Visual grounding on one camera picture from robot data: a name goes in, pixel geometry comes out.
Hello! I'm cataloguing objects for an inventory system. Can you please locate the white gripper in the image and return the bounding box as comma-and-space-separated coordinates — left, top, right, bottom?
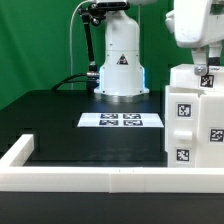
165, 0, 224, 75

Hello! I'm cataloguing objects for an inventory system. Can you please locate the small white cabinet block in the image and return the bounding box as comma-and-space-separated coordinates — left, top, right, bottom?
170, 64, 224, 92

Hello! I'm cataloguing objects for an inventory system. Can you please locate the white cabinet box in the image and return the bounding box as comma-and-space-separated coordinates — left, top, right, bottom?
164, 84, 224, 169

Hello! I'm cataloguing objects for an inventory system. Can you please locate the white door panel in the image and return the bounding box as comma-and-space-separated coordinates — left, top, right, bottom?
196, 95, 224, 168
165, 87, 199, 167

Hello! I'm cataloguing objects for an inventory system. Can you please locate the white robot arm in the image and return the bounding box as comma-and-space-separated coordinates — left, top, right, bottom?
93, 0, 224, 102

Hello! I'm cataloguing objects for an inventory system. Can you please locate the black cable bundle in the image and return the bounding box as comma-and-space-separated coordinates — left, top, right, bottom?
51, 73, 100, 91

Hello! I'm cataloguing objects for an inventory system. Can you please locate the white marker base plate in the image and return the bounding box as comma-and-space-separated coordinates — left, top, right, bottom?
78, 113, 164, 128

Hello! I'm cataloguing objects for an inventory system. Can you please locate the white cable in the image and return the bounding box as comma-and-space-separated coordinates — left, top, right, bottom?
68, 0, 93, 91

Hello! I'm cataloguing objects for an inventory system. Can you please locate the white U-shaped frame fence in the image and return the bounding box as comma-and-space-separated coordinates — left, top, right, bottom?
0, 134, 224, 193

